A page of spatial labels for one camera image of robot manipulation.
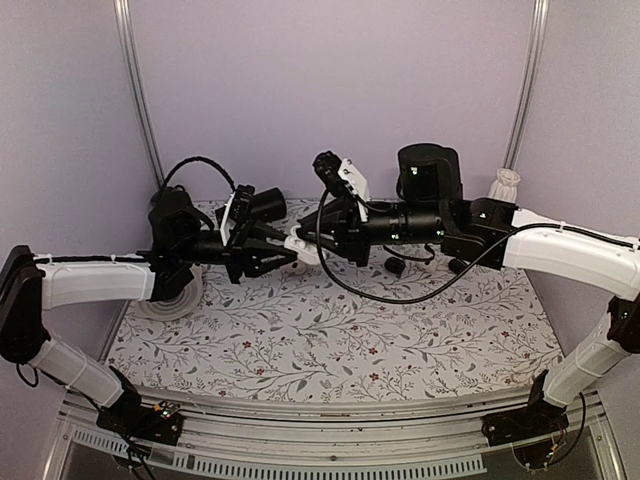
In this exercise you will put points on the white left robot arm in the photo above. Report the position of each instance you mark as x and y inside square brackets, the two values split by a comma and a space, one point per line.
[182, 237]

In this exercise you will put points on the aluminium front rail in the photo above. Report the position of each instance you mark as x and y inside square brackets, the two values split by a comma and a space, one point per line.
[415, 439]

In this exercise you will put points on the white earbuds charging case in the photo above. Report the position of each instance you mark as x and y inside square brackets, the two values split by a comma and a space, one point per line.
[306, 252]

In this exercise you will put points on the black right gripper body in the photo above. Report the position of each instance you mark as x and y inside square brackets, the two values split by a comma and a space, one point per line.
[351, 234]

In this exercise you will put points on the small black round object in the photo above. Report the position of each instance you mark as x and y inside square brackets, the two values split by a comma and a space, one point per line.
[395, 265]

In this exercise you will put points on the black cylinder speaker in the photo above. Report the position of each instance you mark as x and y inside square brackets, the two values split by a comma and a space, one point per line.
[268, 205]

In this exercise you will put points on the right aluminium post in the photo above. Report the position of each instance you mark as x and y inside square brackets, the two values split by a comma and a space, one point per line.
[531, 67]

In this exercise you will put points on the floral table mat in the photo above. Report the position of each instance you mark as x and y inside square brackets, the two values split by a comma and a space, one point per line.
[283, 337]

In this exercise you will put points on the grey spiral pattern plate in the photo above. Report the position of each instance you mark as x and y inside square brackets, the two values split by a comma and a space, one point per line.
[174, 309]

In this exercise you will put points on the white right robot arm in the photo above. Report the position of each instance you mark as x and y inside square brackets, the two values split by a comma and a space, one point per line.
[488, 232]

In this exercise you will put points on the aluminium post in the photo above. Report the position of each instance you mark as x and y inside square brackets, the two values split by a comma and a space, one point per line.
[531, 67]
[124, 25]

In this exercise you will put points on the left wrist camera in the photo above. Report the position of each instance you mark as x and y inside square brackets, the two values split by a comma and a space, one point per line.
[241, 203]

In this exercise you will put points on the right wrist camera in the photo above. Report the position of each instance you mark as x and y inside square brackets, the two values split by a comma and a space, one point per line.
[327, 167]

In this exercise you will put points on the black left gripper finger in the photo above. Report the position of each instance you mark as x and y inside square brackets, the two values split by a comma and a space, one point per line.
[262, 264]
[264, 232]

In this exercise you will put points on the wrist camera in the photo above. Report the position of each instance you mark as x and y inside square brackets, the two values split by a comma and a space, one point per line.
[327, 167]
[241, 203]

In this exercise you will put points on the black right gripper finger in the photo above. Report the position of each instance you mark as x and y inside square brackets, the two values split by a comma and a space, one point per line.
[332, 218]
[332, 240]

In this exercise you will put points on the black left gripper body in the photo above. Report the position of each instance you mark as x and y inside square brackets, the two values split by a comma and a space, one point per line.
[234, 250]

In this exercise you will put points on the left aluminium post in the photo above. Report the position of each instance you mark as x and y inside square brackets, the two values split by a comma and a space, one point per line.
[124, 25]

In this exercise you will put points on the white ribbed vase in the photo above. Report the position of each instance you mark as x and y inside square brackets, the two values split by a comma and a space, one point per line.
[505, 185]

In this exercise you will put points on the small beige earbuds case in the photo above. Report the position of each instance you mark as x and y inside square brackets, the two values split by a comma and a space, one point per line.
[295, 269]

